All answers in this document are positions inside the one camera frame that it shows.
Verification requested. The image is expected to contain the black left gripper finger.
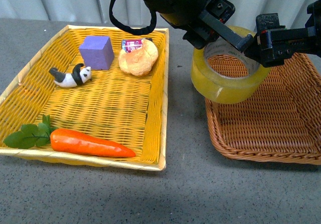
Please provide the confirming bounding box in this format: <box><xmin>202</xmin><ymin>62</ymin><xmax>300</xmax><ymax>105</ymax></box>
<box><xmin>200</xmin><ymin>11</ymin><xmax>254</xmax><ymax>52</ymax></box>

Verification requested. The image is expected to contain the small pink snack packet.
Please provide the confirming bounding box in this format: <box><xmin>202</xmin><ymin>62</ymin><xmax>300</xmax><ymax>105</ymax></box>
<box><xmin>121</xmin><ymin>38</ymin><xmax>153</xmax><ymax>53</ymax></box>

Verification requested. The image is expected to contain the purple foam cube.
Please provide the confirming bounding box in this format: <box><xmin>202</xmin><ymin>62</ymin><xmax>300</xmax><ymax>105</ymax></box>
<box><xmin>79</xmin><ymin>36</ymin><xmax>114</xmax><ymax>70</ymax></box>

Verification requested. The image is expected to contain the orange toy carrot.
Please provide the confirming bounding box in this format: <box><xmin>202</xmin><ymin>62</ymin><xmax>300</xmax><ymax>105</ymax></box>
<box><xmin>4</xmin><ymin>115</ymin><xmax>136</xmax><ymax>158</ymax></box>

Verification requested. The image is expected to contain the black cable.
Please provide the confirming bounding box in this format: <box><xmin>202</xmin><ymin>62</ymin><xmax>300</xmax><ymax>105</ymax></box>
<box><xmin>108</xmin><ymin>0</ymin><xmax>157</xmax><ymax>36</ymax></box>

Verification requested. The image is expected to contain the panda figurine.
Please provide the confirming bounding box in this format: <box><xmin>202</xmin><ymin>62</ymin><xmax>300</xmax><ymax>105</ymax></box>
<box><xmin>49</xmin><ymin>63</ymin><xmax>92</xmax><ymax>88</ymax></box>

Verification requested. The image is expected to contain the toy bread roll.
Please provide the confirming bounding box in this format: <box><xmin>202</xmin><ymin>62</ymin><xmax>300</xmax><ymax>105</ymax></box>
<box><xmin>118</xmin><ymin>39</ymin><xmax>158</xmax><ymax>76</ymax></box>

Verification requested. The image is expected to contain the brown wicker basket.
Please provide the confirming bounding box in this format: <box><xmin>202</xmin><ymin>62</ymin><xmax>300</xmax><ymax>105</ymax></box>
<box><xmin>205</xmin><ymin>54</ymin><xmax>320</xmax><ymax>165</ymax></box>

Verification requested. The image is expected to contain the clear packing tape roll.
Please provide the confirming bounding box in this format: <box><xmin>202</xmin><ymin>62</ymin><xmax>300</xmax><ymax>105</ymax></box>
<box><xmin>191</xmin><ymin>37</ymin><xmax>271</xmax><ymax>104</ymax></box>

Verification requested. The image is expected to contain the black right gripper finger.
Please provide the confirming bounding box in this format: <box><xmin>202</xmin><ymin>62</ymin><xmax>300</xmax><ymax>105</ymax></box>
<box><xmin>244</xmin><ymin>13</ymin><xmax>320</xmax><ymax>67</ymax></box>

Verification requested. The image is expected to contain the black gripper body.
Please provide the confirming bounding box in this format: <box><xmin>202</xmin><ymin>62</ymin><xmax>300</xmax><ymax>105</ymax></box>
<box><xmin>173</xmin><ymin>0</ymin><xmax>236</xmax><ymax>49</ymax></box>

